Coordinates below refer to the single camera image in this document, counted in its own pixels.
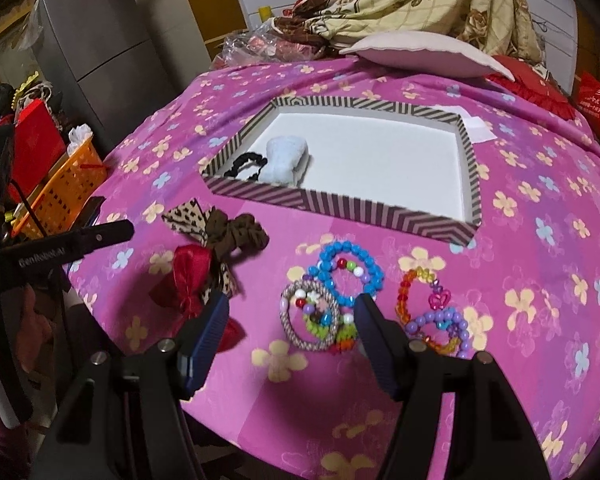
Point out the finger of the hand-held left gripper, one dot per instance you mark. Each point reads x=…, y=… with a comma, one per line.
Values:
x=80, y=242

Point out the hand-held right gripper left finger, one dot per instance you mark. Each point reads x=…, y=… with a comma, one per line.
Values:
x=207, y=340

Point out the striped cardboard box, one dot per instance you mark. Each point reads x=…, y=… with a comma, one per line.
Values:
x=380, y=160

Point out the pink floral blanket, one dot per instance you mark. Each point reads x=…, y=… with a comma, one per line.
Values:
x=505, y=285

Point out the orange plastic basket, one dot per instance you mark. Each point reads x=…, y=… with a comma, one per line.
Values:
x=65, y=185

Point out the grey refrigerator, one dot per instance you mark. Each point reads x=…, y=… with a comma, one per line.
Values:
x=100, y=45

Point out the leopard print hair bow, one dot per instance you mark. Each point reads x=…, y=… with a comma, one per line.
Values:
x=185, y=217

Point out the brown wooden door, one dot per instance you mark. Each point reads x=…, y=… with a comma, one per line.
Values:
x=210, y=0

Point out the white fluffy scrunchie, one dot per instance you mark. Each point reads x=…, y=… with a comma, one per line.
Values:
x=285, y=160

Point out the red cushion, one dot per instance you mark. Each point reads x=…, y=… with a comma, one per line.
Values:
x=530, y=82

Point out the white pillow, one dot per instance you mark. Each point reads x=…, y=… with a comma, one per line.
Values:
x=420, y=52

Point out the yellow bottle cap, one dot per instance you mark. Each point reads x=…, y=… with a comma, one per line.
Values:
x=265, y=12

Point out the clear plastic bag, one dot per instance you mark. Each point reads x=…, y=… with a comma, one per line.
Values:
x=250, y=47

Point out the person's left hand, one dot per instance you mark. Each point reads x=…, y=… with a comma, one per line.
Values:
x=35, y=315

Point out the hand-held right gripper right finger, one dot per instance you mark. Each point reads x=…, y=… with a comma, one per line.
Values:
x=375, y=345

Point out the brown scrunchie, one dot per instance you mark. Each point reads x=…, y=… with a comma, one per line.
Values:
x=240, y=235

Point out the white paper sheet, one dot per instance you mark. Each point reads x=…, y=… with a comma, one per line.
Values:
x=477, y=127

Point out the red hair bow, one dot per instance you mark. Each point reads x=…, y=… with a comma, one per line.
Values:
x=190, y=270

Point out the red gift bag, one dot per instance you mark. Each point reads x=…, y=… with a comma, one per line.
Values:
x=35, y=135

